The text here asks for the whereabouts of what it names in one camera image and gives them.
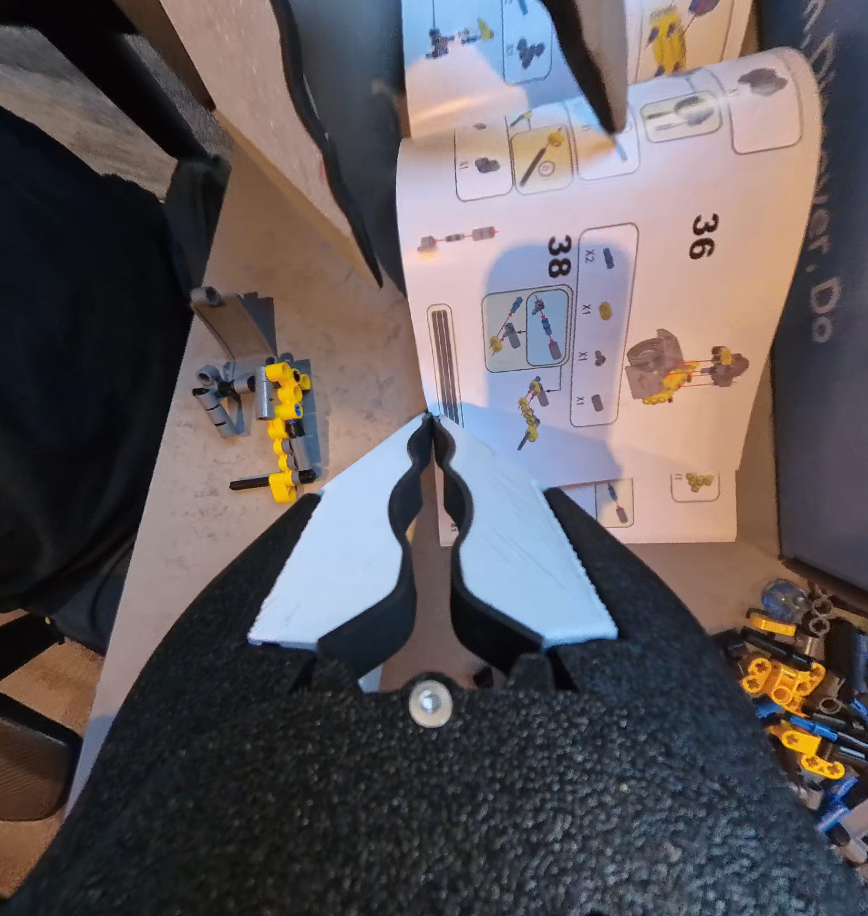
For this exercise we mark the grey and yellow brick assembly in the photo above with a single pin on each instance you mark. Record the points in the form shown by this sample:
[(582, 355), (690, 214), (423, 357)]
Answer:
[(241, 344)]

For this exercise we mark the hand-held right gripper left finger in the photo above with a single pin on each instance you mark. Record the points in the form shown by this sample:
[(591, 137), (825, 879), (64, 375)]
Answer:
[(334, 566)]

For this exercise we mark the pile of small building bricks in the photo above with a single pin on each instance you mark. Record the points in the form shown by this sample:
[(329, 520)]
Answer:
[(821, 716)]

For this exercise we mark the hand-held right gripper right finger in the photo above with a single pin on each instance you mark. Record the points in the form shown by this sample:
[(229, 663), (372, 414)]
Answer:
[(534, 573)]

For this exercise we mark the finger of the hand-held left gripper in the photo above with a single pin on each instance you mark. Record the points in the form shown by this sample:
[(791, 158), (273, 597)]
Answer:
[(248, 72), (606, 43)]

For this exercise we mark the grey cardboard box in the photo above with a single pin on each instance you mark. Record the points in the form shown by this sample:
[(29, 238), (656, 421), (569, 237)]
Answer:
[(835, 358)]

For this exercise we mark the yellow perforated brick beam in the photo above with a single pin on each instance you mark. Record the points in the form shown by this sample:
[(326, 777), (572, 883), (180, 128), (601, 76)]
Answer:
[(281, 447)]

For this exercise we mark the person's black clothing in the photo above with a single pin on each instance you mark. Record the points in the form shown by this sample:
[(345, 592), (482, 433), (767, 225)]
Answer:
[(62, 358)]

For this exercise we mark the instruction booklet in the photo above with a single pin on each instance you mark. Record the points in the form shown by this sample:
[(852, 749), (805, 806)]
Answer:
[(620, 286)]

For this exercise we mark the grey desk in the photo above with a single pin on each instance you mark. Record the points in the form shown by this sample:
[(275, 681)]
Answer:
[(348, 372)]

